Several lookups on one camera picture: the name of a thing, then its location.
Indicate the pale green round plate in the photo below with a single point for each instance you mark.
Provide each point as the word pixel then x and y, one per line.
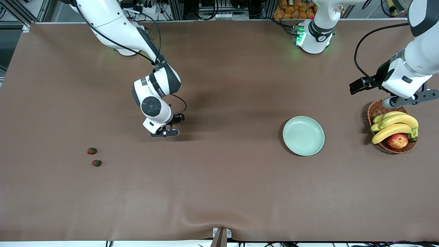
pixel 303 136

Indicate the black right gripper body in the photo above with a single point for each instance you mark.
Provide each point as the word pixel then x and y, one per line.
pixel 176 118

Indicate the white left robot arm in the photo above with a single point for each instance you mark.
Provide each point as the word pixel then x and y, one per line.
pixel 315 41

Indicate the aluminium extrusion frame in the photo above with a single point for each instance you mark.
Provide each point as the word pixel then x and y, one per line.
pixel 176 8

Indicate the red yellow apple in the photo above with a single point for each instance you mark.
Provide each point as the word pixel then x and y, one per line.
pixel 398 141

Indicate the bag of orange buns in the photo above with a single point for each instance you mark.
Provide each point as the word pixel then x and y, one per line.
pixel 284 13

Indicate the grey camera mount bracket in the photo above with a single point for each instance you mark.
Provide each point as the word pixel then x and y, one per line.
pixel 221 238

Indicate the brown table mat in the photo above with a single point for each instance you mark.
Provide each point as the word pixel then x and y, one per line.
pixel 219 192

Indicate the small greenish yellow banana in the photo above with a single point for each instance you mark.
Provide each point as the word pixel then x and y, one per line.
pixel 394 113

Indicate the red strawberry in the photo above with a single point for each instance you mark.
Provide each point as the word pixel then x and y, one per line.
pixel 96 163
pixel 92 151

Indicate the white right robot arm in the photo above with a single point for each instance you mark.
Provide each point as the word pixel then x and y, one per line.
pixel 113 24

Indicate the white power strip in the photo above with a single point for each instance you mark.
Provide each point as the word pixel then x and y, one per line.
pixel 147 9

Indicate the white connector strip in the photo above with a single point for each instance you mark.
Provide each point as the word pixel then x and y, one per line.
pixel 223 15

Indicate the large yellow banana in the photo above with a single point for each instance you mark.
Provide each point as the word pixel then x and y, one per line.
pixel 401 120

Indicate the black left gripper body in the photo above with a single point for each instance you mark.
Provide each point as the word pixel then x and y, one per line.
pixel 380 76

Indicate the brown wicker basket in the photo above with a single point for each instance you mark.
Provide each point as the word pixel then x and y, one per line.
pixel 377 111

